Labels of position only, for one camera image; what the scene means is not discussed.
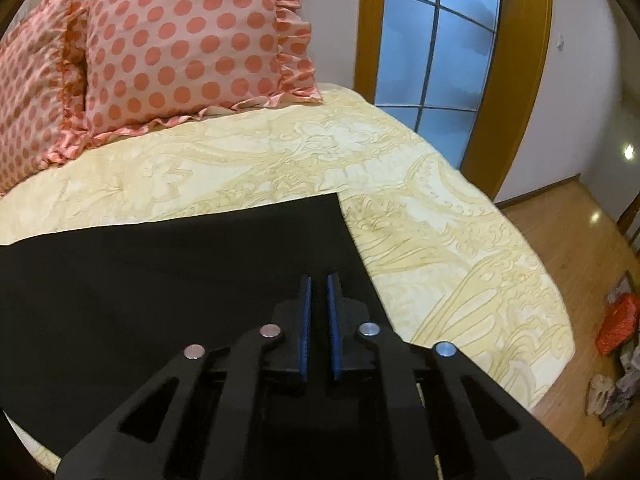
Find orange plastic bag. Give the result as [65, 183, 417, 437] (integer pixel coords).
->
[595, 292, 640, 356]

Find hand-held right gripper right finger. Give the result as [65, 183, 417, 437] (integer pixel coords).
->
[326, 271, 583, 480]

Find small pink polka dot pillow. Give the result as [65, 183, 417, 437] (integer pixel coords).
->
[0, 0, 108, 196]

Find black pants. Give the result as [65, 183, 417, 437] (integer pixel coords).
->
[0, 192, 401, 480]

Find pile of clutter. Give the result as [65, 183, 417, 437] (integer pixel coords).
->
[586, 270, 640, 428]

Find large pink polka dot pillow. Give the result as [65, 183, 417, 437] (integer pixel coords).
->
[82, 0, 323, 143]

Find yellow patterned bedspread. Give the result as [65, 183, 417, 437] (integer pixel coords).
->
[0, 82, 573, 473]

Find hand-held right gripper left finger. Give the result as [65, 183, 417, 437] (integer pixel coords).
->
[56, 275, 313, 480]

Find wooden framed glass door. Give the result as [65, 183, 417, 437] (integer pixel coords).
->
[354, 0, 555, 201]

